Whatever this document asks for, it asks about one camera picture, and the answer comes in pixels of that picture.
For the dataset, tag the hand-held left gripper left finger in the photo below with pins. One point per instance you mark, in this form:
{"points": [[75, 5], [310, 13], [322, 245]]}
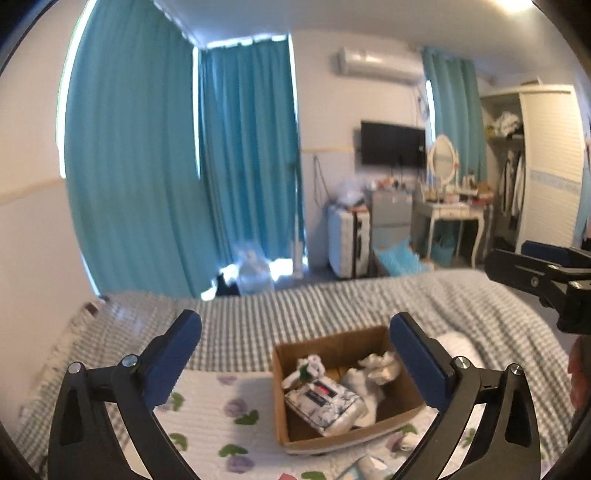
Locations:
{"points": [[171, 357]]}

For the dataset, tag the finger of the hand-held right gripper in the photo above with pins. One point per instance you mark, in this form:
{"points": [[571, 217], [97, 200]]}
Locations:
{"points": [[517, 272], [547, 248]]}

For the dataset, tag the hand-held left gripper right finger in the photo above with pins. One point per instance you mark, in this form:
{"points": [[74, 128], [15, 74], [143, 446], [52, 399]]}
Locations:
{"points": [[418, 364]]}

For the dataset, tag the brown cardboard box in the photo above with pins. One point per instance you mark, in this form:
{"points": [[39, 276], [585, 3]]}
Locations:
{"points": [[295, 429]]}

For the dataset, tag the person's right hand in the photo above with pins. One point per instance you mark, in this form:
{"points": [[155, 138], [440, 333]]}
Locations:
{"points": [[580, 376]]}

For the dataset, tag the white crumpled cloth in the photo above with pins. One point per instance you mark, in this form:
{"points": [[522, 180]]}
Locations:
{"points": [[376, 374]]}

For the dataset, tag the hanging clothes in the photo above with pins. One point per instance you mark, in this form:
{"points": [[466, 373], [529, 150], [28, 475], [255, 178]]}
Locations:
{"points": [[510, 184]]}

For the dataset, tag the teal storage basket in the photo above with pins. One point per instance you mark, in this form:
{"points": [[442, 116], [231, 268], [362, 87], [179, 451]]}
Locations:
{"points": [[442, 251]]}

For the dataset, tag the small white rolled sock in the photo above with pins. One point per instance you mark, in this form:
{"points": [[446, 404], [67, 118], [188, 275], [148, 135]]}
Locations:
{"points": [[407, 444]]}

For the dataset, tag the white floral quilted blanket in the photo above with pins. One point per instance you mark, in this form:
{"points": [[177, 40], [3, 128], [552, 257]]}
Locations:
{"points": [[217, 429]]}

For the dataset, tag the white wardrobe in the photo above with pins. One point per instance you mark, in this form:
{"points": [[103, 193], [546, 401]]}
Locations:
{"points": [[549, 161]]}

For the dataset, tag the white dressing table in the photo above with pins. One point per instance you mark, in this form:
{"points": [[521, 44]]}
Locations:
{"points": [[445, 212]]}

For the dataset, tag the small dark device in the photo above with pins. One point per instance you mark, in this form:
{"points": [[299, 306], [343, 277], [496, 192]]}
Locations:
{"points": [[91, 308]]}

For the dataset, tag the blue floral tissue packet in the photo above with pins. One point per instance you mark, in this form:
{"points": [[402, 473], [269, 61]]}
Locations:
{"points": [[323, 406]]}

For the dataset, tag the teal ruffled cloth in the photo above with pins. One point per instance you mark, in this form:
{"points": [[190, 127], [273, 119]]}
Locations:
{"points": [[399, 258]]}

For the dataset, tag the light blue tissue packet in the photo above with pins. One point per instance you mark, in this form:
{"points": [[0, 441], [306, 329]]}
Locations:
{"points": [[364, 468]]}

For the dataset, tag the clear plastic bag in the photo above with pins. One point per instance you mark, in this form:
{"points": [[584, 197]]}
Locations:
{"points": [[253, 270]]}

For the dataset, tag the grey checked bed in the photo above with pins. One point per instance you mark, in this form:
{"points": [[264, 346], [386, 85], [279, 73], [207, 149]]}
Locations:
{"points": [[286, 314]]}

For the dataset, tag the white oval mirror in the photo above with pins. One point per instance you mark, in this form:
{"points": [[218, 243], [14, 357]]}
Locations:
{"points": [[442, 159]]}

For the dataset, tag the grey mini fridge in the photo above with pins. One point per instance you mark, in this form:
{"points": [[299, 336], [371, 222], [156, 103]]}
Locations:
{"points": [[391, 214]]}

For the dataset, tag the white suitcase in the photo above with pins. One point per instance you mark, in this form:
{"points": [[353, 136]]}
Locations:
{"points": [[348, 242]]}

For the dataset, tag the small teal curtain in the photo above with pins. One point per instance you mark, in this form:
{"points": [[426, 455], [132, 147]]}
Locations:
{"points": [[455, 124]]}

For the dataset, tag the white plastic bag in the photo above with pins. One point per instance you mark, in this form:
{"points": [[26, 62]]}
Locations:
{"points": [[350, 191]]}

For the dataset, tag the wide teal curtain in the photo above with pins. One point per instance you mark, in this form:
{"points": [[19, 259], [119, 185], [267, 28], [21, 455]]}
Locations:
{"points": [[134, 161]]}

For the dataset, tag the narrow teal curtain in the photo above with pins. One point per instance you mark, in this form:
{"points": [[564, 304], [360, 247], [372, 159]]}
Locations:
{"points": [[251, 147]]}

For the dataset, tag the white air conditioner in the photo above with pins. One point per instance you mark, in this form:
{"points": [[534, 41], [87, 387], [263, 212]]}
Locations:
{"points": [[381, 64]]}

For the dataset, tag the black wall television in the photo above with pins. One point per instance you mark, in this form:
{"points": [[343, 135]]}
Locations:
{"points": [[392, 144]]}

